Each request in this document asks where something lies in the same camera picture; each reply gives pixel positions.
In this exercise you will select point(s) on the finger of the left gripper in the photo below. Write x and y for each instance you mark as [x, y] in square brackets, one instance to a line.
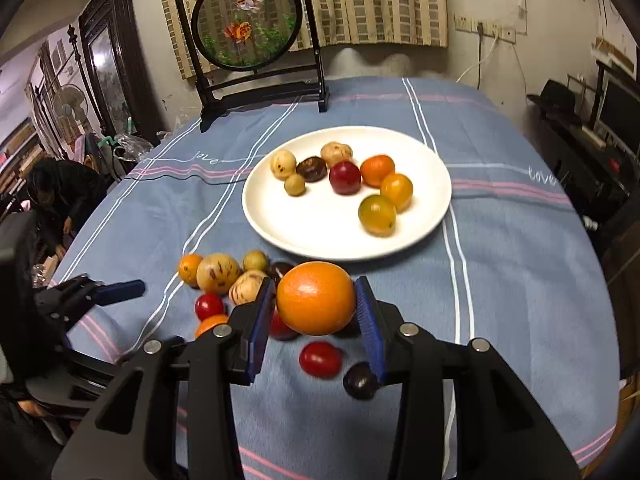
[79, 295]

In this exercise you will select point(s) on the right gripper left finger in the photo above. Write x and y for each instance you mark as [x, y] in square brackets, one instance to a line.
[229, 354]

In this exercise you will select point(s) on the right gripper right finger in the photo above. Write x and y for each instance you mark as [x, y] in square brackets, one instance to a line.
[403, 353]

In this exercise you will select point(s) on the small orange tomato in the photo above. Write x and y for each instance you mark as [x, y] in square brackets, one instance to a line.
[210, 323]
[398, 189]

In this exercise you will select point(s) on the dark purple plum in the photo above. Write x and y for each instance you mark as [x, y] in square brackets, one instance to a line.
[360, 383]

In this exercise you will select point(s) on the red cherry tomato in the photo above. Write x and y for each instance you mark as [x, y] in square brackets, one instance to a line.
[208, 305]

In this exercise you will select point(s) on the large red tomato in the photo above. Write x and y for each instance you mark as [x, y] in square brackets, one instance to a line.
[279, 330]

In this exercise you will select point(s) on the pale striped melon fruit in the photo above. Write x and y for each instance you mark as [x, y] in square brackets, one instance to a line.
[245, 289]

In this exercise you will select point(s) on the large yellow speckled fruit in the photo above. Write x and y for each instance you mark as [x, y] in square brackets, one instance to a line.
[217, 273]

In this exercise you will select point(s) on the small orange fruit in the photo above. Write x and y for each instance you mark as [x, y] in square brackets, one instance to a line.
[188, 269]

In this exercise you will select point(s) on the large orange fruit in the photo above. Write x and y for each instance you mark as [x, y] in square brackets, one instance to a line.
[316, 298]

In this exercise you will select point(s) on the dark purple fruit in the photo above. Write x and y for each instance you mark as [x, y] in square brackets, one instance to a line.
[278, 269]

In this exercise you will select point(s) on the yellow-green tomato on plate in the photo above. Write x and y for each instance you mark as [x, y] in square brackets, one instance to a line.
[377, 215]

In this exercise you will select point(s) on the small orange tomato on plate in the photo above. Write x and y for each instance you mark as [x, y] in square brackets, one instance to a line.
[398, 189]

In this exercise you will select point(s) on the small yellow-green fruit on plate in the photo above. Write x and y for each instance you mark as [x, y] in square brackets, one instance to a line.
[295, 185]

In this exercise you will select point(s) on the orange tangerine on plate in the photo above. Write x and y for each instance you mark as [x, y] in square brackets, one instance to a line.
[375, 169]

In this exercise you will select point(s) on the dark red fruit on plate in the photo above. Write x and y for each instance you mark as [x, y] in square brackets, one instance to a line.
[345, 178]

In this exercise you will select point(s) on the standing fan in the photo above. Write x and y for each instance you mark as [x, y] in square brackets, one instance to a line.
[70, 102]

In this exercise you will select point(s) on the pale speckled fruit on plate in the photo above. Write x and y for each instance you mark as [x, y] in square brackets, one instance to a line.
[282, 164]

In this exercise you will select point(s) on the dark brown fruit on plate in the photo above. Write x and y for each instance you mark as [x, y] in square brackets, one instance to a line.
[312, 169]

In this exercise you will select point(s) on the beige round fruit on plate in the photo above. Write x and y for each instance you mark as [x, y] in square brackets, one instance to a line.
[334, 152]

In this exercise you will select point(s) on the dark wooden framed mirror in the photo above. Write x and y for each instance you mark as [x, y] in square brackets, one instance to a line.
[116, 68]

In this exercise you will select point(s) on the black media shelf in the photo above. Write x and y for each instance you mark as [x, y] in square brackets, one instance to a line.
[602, 182]

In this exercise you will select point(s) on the round goldfish screen ornament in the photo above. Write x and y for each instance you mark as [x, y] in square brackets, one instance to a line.
[249, 52]

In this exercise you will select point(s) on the computer monitor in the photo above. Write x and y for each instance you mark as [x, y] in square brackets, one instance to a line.
[615, 112]

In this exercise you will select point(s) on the beige checkered curtain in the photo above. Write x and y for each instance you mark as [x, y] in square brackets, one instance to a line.
[320, 5]

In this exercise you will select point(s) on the wall power strip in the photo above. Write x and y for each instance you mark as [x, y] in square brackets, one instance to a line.
[486, 28]

